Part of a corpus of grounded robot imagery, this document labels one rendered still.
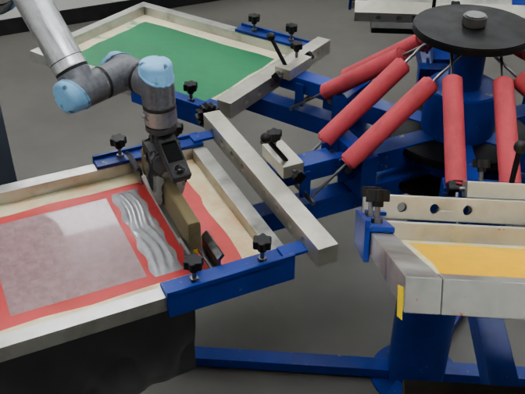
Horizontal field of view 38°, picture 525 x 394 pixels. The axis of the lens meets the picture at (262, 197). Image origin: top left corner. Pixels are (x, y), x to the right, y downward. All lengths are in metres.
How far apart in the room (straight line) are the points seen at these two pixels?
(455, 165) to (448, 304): 1.03
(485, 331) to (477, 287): 0.88
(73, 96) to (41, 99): 3.03
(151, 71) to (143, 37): 1.26
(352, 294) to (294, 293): 0.24
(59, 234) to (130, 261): 0.21
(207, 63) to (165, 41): 0.25
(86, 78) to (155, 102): 0.16
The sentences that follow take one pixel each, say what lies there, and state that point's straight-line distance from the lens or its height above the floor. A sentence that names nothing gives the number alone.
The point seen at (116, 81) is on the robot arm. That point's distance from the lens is 1.71.
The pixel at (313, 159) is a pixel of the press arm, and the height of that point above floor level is 1.04.
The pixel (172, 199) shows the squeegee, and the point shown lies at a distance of 1.76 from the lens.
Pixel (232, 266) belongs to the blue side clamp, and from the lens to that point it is 1.66.
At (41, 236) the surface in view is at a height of 0.96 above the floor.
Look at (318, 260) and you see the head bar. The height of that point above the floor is 1.01.
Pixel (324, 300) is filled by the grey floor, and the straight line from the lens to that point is 3.07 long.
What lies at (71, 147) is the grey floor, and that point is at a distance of 4.14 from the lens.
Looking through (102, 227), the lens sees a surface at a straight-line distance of 1.89.
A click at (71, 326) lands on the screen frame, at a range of 1.59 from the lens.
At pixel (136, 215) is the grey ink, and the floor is 0.96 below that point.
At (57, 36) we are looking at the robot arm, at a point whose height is 1.44.
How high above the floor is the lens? 2.07
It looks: 35 degrees down
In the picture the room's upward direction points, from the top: straight up
